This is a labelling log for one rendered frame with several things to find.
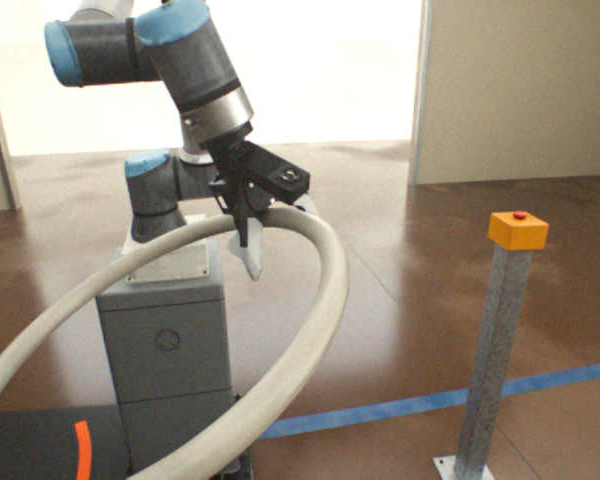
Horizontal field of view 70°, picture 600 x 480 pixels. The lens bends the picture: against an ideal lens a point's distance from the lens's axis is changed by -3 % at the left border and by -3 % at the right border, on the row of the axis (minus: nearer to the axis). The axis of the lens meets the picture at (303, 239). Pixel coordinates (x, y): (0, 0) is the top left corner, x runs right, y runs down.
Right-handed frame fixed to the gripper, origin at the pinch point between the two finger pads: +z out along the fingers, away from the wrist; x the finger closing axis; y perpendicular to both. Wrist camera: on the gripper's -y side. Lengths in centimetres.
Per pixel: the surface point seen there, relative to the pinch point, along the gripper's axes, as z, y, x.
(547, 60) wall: 147, 148, -603
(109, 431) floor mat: 92, 139, 32
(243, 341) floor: 120, 154, -49
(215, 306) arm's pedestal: 41, 72, -13
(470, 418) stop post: 114, 16, -51
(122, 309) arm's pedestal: 28, 87, 8
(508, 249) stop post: 50, 0, -69
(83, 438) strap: 87, 143, 41
